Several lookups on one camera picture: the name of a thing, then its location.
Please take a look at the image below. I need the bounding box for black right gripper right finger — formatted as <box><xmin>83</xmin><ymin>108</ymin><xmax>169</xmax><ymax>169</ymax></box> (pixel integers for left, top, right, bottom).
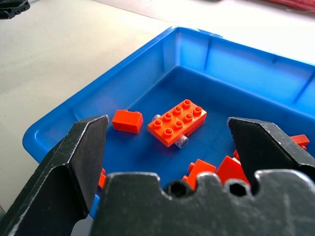
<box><xmin>226</xmin><ymin>117</ymin><xmax>315</xmax><ymax>184</ymax></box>

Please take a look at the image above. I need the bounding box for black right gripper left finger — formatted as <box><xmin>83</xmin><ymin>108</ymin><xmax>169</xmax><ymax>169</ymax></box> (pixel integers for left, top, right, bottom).
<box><xmin>0</xmin><ymin>115</ymin><xmax>110</xmax><ymax>236</ymax></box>

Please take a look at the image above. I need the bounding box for small orange brick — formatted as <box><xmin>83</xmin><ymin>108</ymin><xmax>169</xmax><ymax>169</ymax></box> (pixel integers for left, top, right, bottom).
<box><xmin>112</xmin><ymin>109</ymin><xmax>144</xmax><ymax>134</ymax></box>

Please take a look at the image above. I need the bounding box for blue plastic bin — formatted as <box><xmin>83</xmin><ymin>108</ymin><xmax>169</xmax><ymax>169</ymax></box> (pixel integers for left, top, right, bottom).
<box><xmin>22</xmin><ymin>26</ymin><xmax>315</xmax><ymax>219</ymax></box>

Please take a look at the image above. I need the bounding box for large orange eight-stud brick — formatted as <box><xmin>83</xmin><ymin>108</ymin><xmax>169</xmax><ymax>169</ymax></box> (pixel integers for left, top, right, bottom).
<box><xmin>147</xmin><ymin>99</ymin><xmax>208</xmax><ymax>148</ymax></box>

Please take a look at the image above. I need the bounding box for red object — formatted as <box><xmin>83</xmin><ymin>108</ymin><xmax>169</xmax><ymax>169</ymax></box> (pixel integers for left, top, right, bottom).
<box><xmin>262</xmin><ymin>0</ymin><xmax>315</xmax><ymax>12</ymax></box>

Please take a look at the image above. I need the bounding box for black ribbed object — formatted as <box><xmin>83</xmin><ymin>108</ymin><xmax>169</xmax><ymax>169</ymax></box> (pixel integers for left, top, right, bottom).
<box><xmin>0</xmin><ymin>0</ymin><xmax>31</xmax><ymax>20</ymax></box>

